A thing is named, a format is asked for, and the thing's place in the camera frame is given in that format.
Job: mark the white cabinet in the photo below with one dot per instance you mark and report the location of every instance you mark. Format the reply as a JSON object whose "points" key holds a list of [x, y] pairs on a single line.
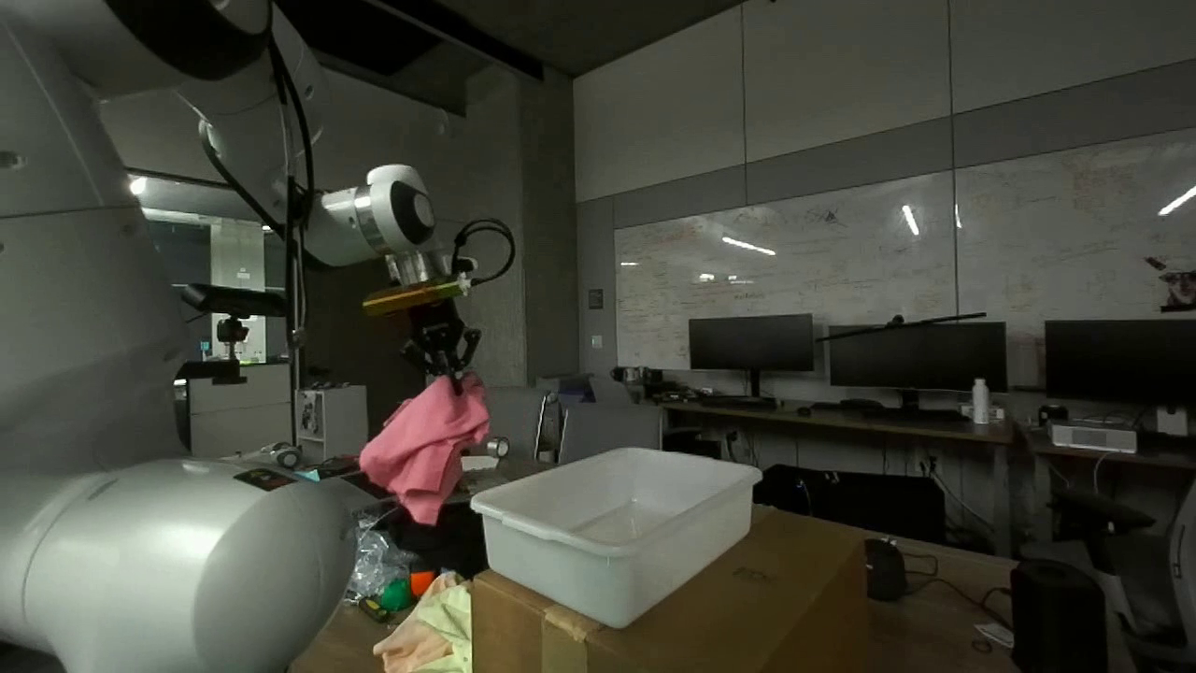
{"points": [[334, 423]]}

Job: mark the long wooden desk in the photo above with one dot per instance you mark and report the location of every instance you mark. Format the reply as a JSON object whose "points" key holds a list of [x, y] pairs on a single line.
{"points": [[872, 429]]}

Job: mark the small green toy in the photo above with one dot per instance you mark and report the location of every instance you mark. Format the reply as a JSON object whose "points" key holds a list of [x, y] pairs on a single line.
{"points": [[395, 595]]}

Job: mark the grey office chair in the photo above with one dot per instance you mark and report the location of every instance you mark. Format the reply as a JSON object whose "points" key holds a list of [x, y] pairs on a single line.
{"points": [[612, 423], [1184, 564]]}

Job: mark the black cloth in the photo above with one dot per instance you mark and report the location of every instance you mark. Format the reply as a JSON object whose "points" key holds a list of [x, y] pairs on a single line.
{"points": [[450, 546]]}

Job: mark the brown cardboard box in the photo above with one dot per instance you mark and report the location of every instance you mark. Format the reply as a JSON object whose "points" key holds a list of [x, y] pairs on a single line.
{"points": [[748, 611]]}

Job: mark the black computer monitor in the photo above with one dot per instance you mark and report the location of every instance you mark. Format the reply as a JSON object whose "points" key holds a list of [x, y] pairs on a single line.
{"points": [[916, 356], [753, 341], [1123, 361]]}

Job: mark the white plastic bin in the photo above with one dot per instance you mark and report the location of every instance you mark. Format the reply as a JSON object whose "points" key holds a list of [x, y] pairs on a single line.
{"points": [[601, 573]]}

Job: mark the white desktop device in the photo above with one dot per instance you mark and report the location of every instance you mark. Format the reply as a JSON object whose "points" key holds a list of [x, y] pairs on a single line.
{"points": [[1091, 440]]}

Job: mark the white paper scrap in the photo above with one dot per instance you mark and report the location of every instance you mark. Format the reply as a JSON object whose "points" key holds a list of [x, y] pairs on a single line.
{"points": [[993, 637]]}

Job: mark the red cloth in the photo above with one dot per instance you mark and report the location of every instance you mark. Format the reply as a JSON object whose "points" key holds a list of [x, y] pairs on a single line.
{"points": [[425, 453]]}

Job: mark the black cylinder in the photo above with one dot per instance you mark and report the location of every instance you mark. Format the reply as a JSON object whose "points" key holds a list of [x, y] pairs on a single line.
{"points": [[1058, 624]]}

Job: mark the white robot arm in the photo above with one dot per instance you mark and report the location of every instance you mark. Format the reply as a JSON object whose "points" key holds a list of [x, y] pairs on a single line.
{"points": [[126, 564]]}

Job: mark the white plastic bottle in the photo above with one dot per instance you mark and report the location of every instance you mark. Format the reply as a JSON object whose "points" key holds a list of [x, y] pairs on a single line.
{"points": [[982, 407]]}

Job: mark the yellow wrist camera bar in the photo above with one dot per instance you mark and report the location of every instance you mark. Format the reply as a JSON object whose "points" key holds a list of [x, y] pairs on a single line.
{"points": [[404, 298]]}

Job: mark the small black object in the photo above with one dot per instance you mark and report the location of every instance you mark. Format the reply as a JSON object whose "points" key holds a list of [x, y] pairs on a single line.
{"points": [[885, 569]]}

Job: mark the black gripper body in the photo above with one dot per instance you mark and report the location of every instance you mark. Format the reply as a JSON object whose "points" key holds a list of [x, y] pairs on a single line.
{"points": [[442, 339]]}

